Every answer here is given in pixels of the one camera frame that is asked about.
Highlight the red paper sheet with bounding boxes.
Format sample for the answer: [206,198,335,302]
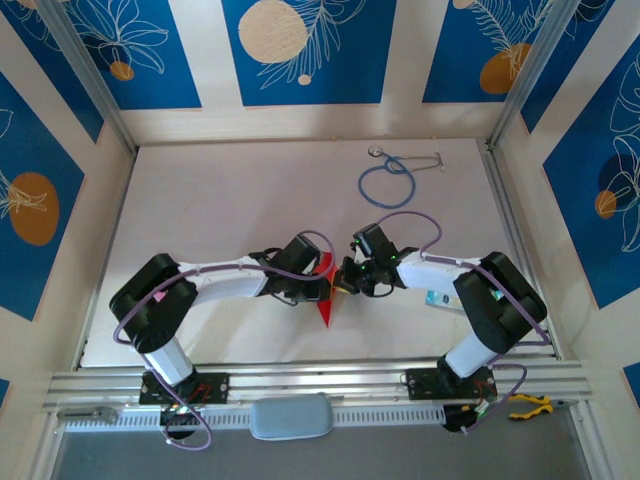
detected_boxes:
[314,251,338,329]

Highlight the blue and white packet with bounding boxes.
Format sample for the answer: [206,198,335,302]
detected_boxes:
[424,291,464,311]

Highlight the blue stethoscope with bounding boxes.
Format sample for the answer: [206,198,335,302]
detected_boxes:
[357,144,446,208]

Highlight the grey pouch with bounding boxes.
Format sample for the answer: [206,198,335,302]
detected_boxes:
[248,393,335,441]

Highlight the black electronics board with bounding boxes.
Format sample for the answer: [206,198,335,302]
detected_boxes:
[442,399,501,432]
[158,403,202,429]

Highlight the silver metal tool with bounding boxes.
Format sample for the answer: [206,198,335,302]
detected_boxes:
[57,407,120,424]

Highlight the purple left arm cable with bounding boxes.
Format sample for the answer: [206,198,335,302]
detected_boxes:
[114,229,337,451]

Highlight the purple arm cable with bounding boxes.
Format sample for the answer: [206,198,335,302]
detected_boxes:
[377,210,551,436]
[114,229,337,451]

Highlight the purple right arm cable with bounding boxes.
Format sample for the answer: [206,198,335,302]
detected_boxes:
[377,210,551,436]

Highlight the aluminium rail beam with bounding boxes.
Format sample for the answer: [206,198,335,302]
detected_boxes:
[42,357,594,414]

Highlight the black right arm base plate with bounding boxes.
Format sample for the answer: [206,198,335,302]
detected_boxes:
[407,367,499,401]

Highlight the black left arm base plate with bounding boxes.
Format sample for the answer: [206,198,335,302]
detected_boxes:
[138,372,230,405]

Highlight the white slotted cable duct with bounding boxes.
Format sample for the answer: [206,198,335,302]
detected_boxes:
[62,404,446,434]

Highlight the aluminium side rail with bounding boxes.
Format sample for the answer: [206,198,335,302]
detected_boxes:
[482,139,562,359]

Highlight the yellow handled pliers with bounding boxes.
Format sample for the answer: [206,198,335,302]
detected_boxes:
[508,393,577,420]

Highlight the aluminium corner post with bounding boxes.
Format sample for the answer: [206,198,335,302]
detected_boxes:
[37,0,139,156]
[487,0,584,151]

